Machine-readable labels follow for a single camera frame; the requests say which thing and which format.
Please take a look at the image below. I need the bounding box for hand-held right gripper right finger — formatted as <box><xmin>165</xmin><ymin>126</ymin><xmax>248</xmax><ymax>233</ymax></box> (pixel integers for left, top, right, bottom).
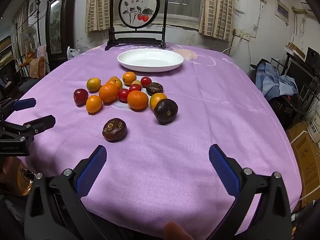
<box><xmin>209</xmin><ymin>144</ymin><xmax>293</xmax><ymax>240</ymax></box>

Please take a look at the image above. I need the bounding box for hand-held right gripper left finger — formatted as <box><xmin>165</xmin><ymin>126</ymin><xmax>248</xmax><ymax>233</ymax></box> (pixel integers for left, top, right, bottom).
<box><xmin>24</xmin><ymin>145</ymin><xmax>108</xmax><ymax>240</ymax></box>

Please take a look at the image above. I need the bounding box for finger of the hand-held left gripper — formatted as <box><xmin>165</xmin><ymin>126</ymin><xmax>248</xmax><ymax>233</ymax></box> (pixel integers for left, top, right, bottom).
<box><xmin>0</xmin><ymin>115</ymin><xmax>56</xmax><ymax>140</ymax></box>
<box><xmin>0</xmin><ymin>98</ymin><xmax>37</xmax><ymax>122</ymax></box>

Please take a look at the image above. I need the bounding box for dark brown round fruit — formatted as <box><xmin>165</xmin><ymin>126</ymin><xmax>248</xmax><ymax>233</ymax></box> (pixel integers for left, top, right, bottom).
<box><xmin>146</xmin><ymin>82</ymin><xmax>164</xmax><ymax>96</ymax></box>
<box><xmin>102</xmin><ymin>118</ymin><xmax>128</xmax><ymax>143</ymax></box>

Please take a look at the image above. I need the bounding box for dark red plum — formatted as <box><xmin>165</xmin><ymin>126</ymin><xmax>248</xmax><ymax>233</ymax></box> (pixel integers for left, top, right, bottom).
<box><xmin>73</xmin><ymin>88</ymin><xmax>89</xmax><ymax>105</ymax></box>

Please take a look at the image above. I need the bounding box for small smooth orange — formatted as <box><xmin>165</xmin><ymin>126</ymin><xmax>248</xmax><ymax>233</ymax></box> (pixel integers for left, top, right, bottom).
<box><xmin>86</xmin><ymin>95</ymin><xmax>103</xmax><ymax>114</ymax></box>
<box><xmin>122</xmin><ymin>72</ymin><xmax>137</xmax><ymax>86</ymax></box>
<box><xmin>149</xmin><ymin>93</ymin><xmax>168</xmax><ymax>111</ymax></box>

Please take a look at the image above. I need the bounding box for yellow orange citrus fruit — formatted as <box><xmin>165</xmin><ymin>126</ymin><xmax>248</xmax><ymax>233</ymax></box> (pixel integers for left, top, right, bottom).
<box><xmin>86</xmin><ymin>78</ymin><xmax>101</xmax><ymax>92</ymax></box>

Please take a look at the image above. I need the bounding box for orange mandarin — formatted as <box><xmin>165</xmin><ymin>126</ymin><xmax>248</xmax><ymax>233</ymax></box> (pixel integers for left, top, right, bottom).
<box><xmin>98</xmin><ymin>83</ymin><xmax>119</xmax><ymax>103</ymax></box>
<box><xmin>107</xmin><ymin>77</ymin><xmax>123</xmax><ymax>89</ymax></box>
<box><xmin>127</xmin><ymin>90</ymin><xmax>149</xmax><ymax>110</ymax></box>

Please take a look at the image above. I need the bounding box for dark purple round fruit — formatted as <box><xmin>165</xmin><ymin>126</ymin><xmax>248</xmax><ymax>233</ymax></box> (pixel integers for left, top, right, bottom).
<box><xmin>154</xmin><ymin>99</ymin><xmax>179</xmax><ymax>125</ymax></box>

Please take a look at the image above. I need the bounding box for white oval plate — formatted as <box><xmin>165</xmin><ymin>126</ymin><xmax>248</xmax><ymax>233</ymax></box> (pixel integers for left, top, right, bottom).
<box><xmin>117</xmin><ymin>49</ymin><xmax>184</xmax><ymax>73</ymax></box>

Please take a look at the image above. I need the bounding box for person's right hand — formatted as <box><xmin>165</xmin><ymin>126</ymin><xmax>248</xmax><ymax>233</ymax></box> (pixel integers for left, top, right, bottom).
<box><xmin>163</xmin><ymin>221</ymin><xmax>193</xmax><ymax>240</ymax></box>

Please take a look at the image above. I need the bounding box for orange cushion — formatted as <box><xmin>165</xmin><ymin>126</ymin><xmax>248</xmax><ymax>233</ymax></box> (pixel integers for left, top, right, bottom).
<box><xmin>29</xmin><ymin>56</ymin><xmax>48</xmax><ymax>79</ymax></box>

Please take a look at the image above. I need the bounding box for purple tablecloth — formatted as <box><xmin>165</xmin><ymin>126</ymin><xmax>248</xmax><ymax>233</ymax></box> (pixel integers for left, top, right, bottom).
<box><xmin>5</xmin><ymin>42</ymin><xmax>302</xmax><ymax>235</ymax></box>

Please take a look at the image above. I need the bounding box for white standing fan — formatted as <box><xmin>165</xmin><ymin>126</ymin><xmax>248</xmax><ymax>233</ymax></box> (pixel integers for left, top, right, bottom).
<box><xmin>25</xmin><ymin>24</ymin><xmax>38</xmax><ymax>53</ymax></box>

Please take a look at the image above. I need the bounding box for white plastic bag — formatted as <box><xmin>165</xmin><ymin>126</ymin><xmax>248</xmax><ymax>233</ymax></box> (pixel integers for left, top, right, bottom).
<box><xmin>67</xmin><ymin>46</ymin><xmax>80</xmax><ymax>61</ymax></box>

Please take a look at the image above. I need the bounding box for cardboard box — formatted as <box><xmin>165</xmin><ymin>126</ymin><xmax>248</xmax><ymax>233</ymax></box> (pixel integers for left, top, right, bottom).
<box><xmin>287</xmin><ymin>130</ymin><xmax>320</xmax><ymax>207</ymax></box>

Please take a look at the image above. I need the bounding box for black tripod stand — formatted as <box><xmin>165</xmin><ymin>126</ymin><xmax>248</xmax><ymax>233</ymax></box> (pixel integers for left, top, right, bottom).
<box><xmin>36</xmin><ymin>0</ymin><xmax>42</xmax><ymax>47</ymax></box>

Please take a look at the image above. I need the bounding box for dark wooden cabinet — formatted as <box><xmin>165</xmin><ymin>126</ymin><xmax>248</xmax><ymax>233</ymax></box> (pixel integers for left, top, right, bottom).
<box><xmin>45</xmin><ymin>0</ymin><xmax>79</xmax><ymax>73</ymax></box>

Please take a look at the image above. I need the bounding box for white bucket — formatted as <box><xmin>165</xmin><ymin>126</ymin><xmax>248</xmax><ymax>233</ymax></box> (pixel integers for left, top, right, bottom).
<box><xmin>307</xmin><ymin>110</ymin><xmax>320</xmax><ymax>142</ymax></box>

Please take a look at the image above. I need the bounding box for blue clothing pile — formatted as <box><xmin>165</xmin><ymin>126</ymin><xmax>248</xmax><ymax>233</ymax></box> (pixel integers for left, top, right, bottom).
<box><xmin>256</xmin><ymin>61</ymin><xmax>299</xmax><ymax>101</ymax></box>

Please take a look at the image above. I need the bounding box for black monitor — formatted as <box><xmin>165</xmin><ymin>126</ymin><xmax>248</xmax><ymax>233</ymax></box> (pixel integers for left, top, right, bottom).
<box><xmin>285</xmin><ymin>60</ymin><xmax>318</xmax><ymax>98</ymax></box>

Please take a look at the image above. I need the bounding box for beige checked curtain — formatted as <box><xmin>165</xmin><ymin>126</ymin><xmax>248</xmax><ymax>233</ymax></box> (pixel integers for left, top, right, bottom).
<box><xmin>200</xmin><ymin>0</ymin><xmax>234</xmax><ymax>42</ymax></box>
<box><xmin>85</xmin><ymin>0</ymin><xmax>113</xmax><ymax>33</ymax></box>

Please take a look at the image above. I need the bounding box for black speaker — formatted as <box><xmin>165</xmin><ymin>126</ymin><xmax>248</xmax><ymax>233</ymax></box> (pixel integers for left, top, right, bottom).
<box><xmin>305</xmin><ymin>47</ymin><xmax>320</xmax><ymax>67</ymax></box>

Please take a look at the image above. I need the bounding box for black chair with painted back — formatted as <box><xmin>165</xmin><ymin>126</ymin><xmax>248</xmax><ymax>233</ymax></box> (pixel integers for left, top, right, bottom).
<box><xmin>105</xmin><ymin>0</ymin><xmax>170</xmax><ymax>51</ymax></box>

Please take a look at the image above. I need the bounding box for window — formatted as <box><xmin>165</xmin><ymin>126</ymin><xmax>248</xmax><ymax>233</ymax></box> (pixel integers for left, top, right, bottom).
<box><xmin>165</xmin><ymin>0</ymin><xmax>204</xmax><ymax>28</ymax></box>

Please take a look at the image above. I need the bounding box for white cable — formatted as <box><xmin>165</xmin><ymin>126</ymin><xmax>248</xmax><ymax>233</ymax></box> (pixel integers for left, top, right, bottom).
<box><xmin>222</xmin><ymin>34</ymin><xmax>242</xmax><ymax>55</ymax></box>

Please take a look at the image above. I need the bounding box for white wall socket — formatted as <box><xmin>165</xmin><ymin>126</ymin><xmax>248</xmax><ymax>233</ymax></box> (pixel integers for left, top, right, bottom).
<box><xmin>234</xmin><ymin>30</ymin><xmax>251</xmax><ymax>41</ymax></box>

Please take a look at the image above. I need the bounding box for wall electrical box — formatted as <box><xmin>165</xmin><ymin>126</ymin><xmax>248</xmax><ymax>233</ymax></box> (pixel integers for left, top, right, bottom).
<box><xmin>275</xmin><ymin>0</ymin><xmax>290</xmax><ymax>25</ymax></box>

